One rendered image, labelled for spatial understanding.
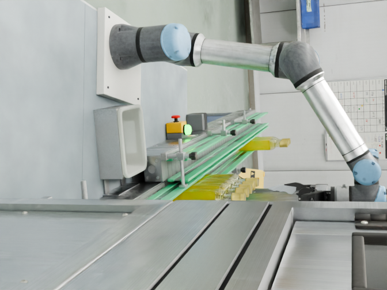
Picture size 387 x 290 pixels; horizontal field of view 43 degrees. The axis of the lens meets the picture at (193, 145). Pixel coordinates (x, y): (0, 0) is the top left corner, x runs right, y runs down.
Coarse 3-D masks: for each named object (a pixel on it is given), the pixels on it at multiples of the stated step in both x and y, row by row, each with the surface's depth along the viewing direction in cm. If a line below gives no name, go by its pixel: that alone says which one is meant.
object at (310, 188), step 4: (304, 188) 160; (308, 188) 160; (312, 188) 161; (332, 188) 159; (300, 192) 160; (304, 192) 160; (308, 192) 160; (328, 192) 163; (332, 192) 158; (300, 196) 161; (328, 196) 160; (332, 196) 157; (300, 200) 161; (328, 200) 160; (332, 200) 157
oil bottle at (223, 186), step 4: (196, 184) 178; (200, 184) 177; (204, 184) 177; (208, 184) 176; (212, 184) 176; (216, 184) 175; (220, 184) 175; (224, 184) 175; (220, 188) 172; (224, 188) 172; (228, 188) 174; (228, 192) 173
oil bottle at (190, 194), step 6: (186, 192) 170; (192, 192) 169; (198, 192) 169; (204, 192) 168; (210, 192) 167; (216, 192) 167; (222, 192) 168; (180, 198) 171; (186, 198) 170; (192, 198) 170; (198, 198) 169; (204, 198) 168; (210, 198) 168; (216, 198) 167; (222, 198) 167
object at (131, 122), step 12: (120, 108) 152; (132, 108) 160; (120, 120) 151; (132, 120) 167; (120, 132) 152; (132, 132) 168; (144, 132) 168; (120, 144) 152; (132, 144) 169; (144, 144) 168; (132, 156) 169; (144, 156) 168; (132, 168) 165; (144, 168) 167
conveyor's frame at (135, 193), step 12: (216, 120) 282; (228, 120) 276; (192, 132) 231; (204, 132) 227; (156, 144) 198; (168, 144) 196; (132, 180) 178; (144, 180) 187; (132, 192) 160; (144, 192) 158
